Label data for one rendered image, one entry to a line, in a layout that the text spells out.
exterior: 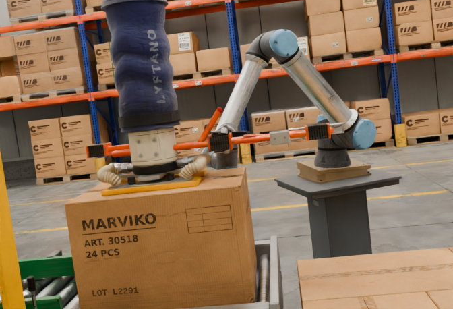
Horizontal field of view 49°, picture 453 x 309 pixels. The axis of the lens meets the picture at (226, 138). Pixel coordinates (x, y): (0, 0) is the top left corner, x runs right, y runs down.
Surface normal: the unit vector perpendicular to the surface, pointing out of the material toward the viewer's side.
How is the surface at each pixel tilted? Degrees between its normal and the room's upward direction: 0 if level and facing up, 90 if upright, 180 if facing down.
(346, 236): 90
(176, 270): 90
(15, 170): 90
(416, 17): 90
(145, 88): 78
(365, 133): 98
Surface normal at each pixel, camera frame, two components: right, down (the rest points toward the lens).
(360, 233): 0.25, 0.05
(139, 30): 0.28, -0.16
